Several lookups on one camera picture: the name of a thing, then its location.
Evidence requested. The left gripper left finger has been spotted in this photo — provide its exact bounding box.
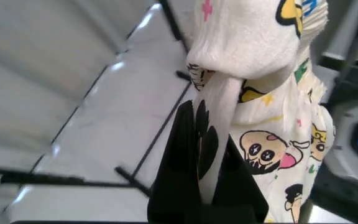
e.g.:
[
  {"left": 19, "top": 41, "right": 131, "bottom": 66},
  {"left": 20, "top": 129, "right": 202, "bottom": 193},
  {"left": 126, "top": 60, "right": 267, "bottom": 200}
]
[{"left": 147, "top": 99, "right": 205, "bottom": 222}]

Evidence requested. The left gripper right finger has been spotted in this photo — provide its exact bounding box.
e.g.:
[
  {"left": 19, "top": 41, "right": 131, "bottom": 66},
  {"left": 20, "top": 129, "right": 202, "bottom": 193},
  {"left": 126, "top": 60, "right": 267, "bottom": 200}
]
[{"left": 203, "top": 138, "right": 270, "bottom": 222}]

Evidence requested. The white curtain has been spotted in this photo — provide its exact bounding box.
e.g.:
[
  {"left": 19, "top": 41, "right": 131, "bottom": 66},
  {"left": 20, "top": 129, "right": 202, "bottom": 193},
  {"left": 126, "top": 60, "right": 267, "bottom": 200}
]
[{"left": 0, "top": 0, "right": 167, "bottom": 166}]

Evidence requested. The cream printed garment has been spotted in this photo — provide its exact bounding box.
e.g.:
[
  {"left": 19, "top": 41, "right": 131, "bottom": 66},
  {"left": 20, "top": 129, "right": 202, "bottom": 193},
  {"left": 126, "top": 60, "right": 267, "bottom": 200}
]
[{"left": 185, "top": 0, "right": 336, "bottom": 223}]

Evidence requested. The black clothes rack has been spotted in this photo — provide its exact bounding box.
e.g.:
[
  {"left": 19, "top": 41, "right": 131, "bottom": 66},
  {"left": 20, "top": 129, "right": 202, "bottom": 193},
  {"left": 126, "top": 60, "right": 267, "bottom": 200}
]
[{"left": 0, "top": 0, "right": 198, "bottom": 198}]

